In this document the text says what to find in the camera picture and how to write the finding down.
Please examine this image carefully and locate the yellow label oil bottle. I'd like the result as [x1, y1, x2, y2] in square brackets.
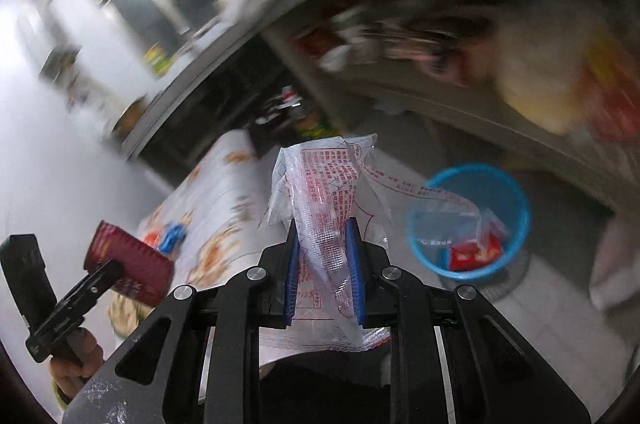
[295, 114, 341, 140]

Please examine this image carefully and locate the yellow green bottle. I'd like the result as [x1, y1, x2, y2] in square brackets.
[145, 44, 173, 78]

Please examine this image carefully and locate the pale yellow cloth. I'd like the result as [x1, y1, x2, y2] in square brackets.
[107, 291, 151, 337]

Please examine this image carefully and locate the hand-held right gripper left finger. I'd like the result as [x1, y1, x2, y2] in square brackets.
[62, 219, 301, 424]

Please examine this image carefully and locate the red colourful snack bag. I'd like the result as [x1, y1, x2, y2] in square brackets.
[446, 224, 503, 272]

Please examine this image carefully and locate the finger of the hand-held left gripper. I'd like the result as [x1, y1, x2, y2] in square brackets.
[50, 259, 123, 320]

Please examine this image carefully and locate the floral plaid tablecloth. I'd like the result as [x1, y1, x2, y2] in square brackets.
[107, 129, 296, 305]

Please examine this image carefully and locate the blue plastic wastebasket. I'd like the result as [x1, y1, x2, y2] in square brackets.
[406, 163, 532, 282]

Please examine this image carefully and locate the dark sauce bottle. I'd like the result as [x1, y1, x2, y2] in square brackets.
[255, 87, 303, 127]

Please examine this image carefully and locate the copper basin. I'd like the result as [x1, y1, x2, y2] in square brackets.
[112, 97, 151, 137]

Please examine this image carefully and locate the person's left hand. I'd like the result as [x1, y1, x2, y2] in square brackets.
[47, 328, 106, 405]

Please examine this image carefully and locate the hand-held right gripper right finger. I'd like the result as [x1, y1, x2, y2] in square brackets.
[345, 217, 593, 424]

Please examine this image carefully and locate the clear red printed plastic bag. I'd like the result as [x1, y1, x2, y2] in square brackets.
[259, 133, 506, 352]

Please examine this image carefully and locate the red milk can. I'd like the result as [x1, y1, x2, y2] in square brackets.
[82, 220, 176, 305]

